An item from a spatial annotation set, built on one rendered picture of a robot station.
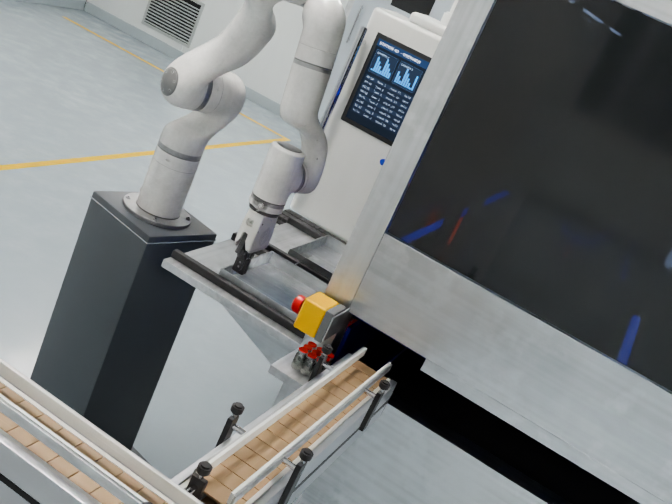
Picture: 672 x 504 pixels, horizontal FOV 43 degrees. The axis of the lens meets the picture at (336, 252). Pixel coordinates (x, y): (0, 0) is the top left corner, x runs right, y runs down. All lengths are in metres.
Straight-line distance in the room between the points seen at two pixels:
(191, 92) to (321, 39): 0.41
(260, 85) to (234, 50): 6.06
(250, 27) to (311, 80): 0.25
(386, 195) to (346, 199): 1.15
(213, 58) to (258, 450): 1.06
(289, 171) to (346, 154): 0.95
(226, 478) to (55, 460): 0.26
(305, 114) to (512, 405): 0.77
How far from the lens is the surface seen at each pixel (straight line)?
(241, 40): 2.12
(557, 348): 1.74
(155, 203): 2.30
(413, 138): 1.74
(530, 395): 1.78
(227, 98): 2.24
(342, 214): 2.92
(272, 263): 2.27
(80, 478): 1.26
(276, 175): 1.96
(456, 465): 1.87
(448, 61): 1.72
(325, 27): 1.92
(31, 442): 1.29
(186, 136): 2.25
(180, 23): 8.64
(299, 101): 1.93
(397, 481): 1.93
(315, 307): 1.77
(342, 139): 2.90
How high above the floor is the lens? 1.72
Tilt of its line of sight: 19 degrees down
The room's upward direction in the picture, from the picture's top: 25 degrees clockwise
